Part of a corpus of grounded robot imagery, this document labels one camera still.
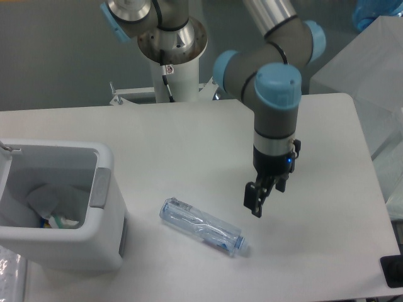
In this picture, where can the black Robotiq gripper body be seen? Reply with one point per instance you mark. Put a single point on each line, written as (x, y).
(273, 167)

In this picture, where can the clear plastic water bottle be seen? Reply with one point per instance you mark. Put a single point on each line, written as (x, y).
(203, 226)

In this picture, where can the white plastic wrapper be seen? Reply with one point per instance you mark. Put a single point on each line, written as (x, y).
(64, 207)

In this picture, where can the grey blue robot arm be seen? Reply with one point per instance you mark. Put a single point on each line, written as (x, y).
(267, 80)

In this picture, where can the white plastic trash can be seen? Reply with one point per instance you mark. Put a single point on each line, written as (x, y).
(29, 164)

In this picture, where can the black device at table edge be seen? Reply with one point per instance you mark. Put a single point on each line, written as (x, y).
(392, 270)

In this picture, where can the white covered box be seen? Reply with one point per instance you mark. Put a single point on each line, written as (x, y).
(369, 69)

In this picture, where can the blue water jug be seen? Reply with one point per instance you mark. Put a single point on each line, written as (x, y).
(367, 11)

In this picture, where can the blue snack packet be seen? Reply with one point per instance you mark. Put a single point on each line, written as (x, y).
(44, 223)

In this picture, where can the clear plastic sheet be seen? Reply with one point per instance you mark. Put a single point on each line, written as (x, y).
(13, 273)

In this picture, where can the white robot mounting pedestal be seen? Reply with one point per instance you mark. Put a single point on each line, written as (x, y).
(170, 84)

